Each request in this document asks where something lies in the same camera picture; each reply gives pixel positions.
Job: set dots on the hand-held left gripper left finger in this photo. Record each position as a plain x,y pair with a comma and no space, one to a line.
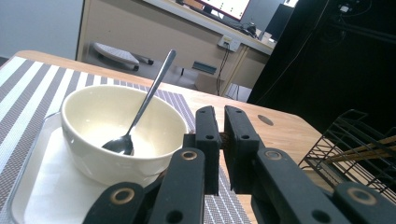
210,146

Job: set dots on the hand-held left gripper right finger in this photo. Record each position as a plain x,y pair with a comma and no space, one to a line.
241,146

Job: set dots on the white square tray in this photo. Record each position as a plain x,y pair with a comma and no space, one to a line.
56,193

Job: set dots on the grey round table grommet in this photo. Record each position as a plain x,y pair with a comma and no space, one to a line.
265,120

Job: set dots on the beige cardboard box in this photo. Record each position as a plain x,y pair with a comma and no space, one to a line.
207,83

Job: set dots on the grey desk label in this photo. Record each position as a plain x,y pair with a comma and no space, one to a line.
204,67

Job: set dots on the metal spoon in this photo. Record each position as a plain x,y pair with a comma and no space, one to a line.
155,84

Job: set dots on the brown wooden chopstick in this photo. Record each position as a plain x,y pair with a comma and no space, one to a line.
358,154
373,143

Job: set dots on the black curtain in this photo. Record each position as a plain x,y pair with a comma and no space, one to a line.
327,62

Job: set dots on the cream ceramic bowl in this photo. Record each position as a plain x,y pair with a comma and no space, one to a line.
93,112

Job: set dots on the beige wooden desk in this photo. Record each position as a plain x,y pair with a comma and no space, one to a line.
149,34

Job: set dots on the grey footrest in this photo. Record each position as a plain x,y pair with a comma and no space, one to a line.
116,54

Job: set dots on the computer monitor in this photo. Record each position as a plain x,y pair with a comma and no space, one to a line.
229,6

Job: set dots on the grey white striped placemat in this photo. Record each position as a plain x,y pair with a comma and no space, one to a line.
25,90

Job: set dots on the white panel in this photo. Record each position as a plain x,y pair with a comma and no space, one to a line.
37,25

